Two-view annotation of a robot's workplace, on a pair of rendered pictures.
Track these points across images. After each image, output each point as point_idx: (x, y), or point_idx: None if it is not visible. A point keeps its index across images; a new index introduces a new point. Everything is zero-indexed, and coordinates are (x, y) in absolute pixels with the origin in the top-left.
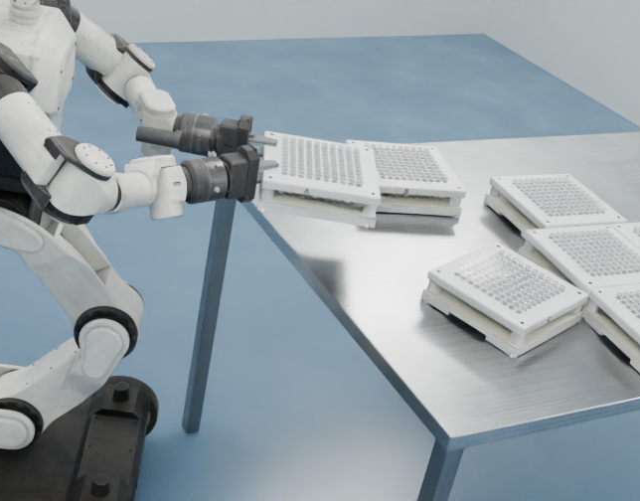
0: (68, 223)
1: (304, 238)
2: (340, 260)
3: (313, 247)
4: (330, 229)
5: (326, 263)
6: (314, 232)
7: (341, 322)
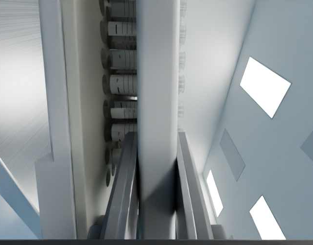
0: None
1: None
2: (45, 131)
3: (13, 107)
4: (29, 41)
5: (33, 149)
6: (9, 51)
7: (38, 237)
